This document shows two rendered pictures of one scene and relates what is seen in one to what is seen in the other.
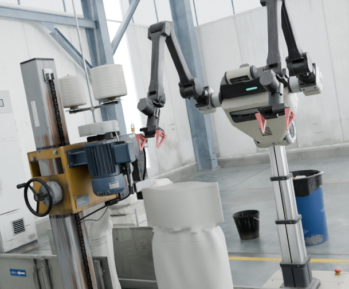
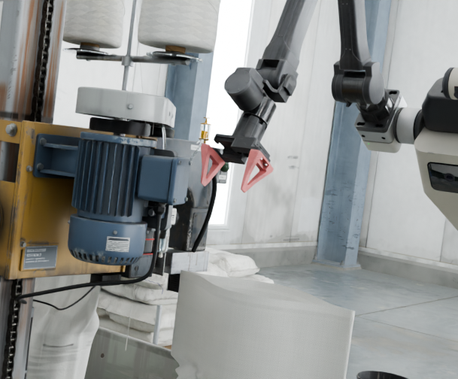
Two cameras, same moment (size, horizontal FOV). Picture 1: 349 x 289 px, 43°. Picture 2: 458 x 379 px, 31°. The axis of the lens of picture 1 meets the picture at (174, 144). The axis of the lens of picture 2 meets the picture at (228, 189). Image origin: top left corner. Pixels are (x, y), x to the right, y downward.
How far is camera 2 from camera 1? 0.41 m
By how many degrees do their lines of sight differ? 4
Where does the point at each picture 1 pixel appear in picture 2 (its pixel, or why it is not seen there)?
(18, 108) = not seen: hidden behind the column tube
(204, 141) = (344, 209)
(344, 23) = not seen: outside the picture
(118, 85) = (198, 22)
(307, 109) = not seen: outside the picture
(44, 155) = not seen: outside the picture
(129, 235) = (128, 358)
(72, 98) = (90, 25)
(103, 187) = (91, 242)
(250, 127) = not seen: outside the picture
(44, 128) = (5, 70)
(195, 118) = (341, 159)
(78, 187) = (38, 223)
